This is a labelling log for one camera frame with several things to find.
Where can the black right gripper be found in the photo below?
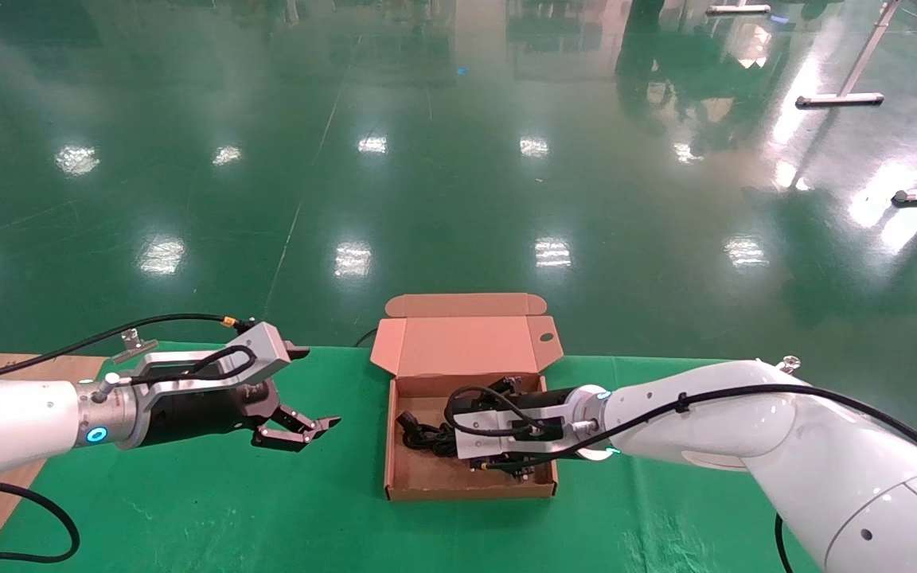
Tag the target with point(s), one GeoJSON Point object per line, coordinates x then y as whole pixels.
{"type": "Point", "coordinates": [546, 399]}

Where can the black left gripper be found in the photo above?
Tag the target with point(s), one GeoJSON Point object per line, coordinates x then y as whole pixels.
{"type": "Point", "coordinates": [196, 414]}

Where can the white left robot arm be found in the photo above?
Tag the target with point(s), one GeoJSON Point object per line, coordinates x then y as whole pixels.
{"type": "Point", "coordinates": [13, 422]}

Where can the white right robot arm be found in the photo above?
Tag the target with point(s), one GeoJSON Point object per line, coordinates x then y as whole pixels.
{"type": "Point", "coordinates": [745, 422]}

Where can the flat open cardboard box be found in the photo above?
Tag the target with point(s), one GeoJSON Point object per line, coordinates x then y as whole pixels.
{"type": "Point", "coordinates": [458, 342]}

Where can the green table cloth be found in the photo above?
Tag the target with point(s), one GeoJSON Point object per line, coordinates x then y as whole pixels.
{"type": "Point", "coordinates": [267, 509]}

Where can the silver binder clip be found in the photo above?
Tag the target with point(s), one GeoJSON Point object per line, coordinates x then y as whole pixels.
{"type": "Point", "coordinates": [134, 344]}
{"type": "Point", "coordinates": [789, 364]}

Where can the white pole floor stand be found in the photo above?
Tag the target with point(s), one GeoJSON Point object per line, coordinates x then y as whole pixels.
{"type": "Point", "coordinates": [840, 99]}

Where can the white floor stand foot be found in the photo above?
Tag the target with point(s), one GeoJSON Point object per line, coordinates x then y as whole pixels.
{"type": "Point", "coordinates": [737, 9]}

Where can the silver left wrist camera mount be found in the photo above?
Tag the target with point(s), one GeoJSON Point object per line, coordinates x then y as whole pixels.
{"type": "Point", "coordinates": [267, 350]}

